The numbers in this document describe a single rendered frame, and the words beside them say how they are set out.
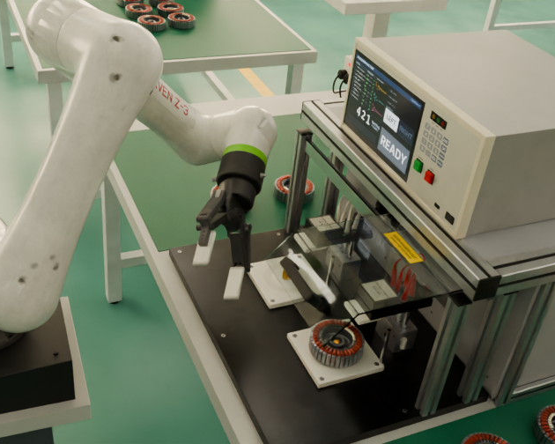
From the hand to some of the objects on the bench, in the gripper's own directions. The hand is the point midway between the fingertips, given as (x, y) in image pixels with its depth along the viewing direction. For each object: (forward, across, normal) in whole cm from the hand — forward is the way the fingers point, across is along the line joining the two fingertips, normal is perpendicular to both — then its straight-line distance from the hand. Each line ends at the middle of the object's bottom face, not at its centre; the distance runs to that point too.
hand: (217, 277), depth 135 cm
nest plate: (+3, -29, +14) cm, 32 cm away
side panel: (+1, -50, +54) cm, 74 cm away
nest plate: (-16, -32, -1) cm, 36 cm away
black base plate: (-6, -33, +7) cm, 34 cm away
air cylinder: (-4, -37, +25) cm, 44 cm away
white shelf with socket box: (-103, -75, -10) cm, 128 cm away
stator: (+2, -28, +15) cm, 32 cm away
